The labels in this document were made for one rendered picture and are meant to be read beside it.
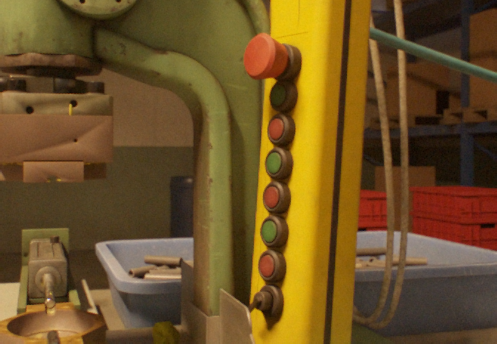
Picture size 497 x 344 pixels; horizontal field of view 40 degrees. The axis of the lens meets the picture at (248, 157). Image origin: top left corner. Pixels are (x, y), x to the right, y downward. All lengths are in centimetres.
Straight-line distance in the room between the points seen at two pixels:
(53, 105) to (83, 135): 4
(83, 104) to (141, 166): 835
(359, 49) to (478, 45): 638
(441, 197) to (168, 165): 514
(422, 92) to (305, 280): 771
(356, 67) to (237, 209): 17
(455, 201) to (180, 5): 378
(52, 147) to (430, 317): 61
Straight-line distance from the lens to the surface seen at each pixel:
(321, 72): 60
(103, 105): 59
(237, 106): 65
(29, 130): 56
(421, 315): 98
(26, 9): 61
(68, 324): 70
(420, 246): 128
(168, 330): 72
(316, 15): 61
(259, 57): 59
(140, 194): 894
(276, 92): 61
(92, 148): 56
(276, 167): 60
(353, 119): 62
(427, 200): 461
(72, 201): 887
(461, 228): 433
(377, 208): 403
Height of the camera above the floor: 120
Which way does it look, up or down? level
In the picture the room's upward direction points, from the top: straight up
